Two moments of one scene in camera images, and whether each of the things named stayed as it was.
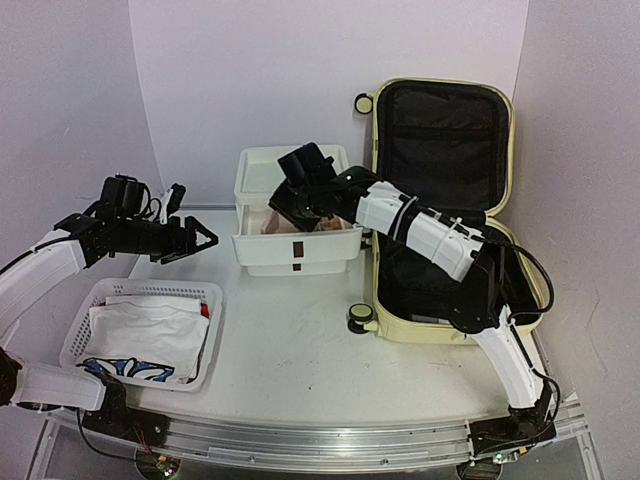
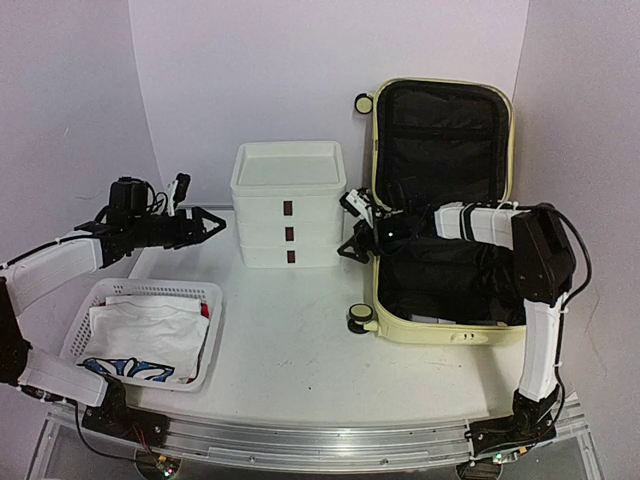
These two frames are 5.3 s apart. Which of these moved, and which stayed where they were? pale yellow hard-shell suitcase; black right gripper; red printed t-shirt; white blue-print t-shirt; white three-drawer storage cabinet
Moved: white three-drawer storage cabinet; black right gripper
Stayed: pale yellow hard-shell suitcase; red printed t-shirt; white blue-print t-shirt
